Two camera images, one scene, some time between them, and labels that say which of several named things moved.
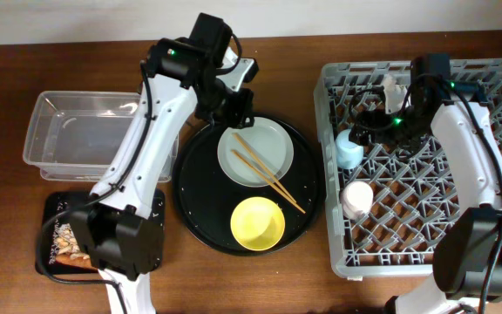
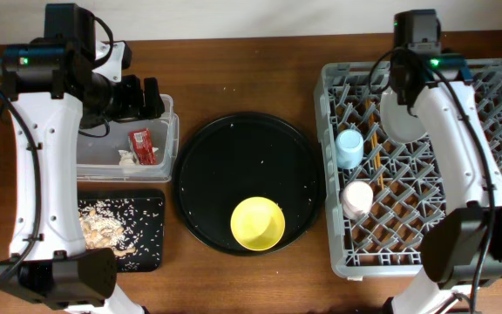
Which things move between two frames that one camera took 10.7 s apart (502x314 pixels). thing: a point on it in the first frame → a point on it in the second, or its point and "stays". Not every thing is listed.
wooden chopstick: (267, 180) → (377, 159)
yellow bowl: (258, 223) stays
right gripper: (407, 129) → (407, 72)
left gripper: (240, 117) → (135, 107)
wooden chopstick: (261, 163) → (376, 143)
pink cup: (356, 199) stays
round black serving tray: (206, 197) stays
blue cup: (349, 155) stays
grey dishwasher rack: (413, 187) stays
